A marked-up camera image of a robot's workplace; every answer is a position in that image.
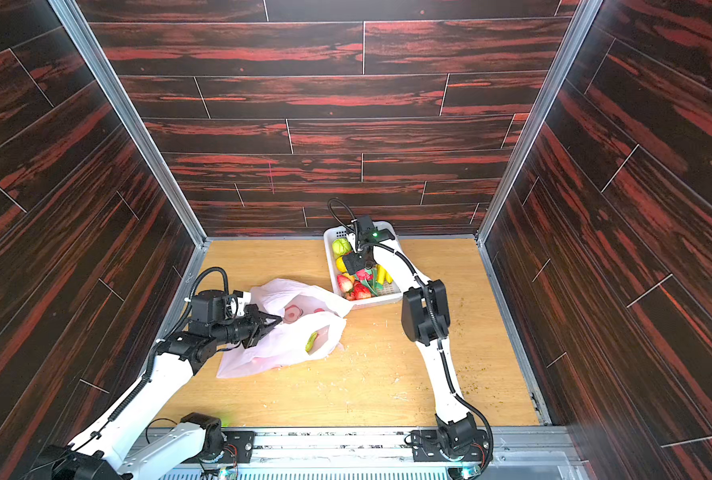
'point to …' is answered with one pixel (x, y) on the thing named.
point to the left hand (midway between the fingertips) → (284, 318)
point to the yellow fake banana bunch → (382, 274)
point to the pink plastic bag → (311, 327)
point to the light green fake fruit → (341, 247)
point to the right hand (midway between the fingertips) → (367, 259)
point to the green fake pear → (311, 340)
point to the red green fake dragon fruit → (366, 274)
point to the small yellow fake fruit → (340, 264)
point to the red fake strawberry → (359, 292)
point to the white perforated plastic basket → (342, 283)
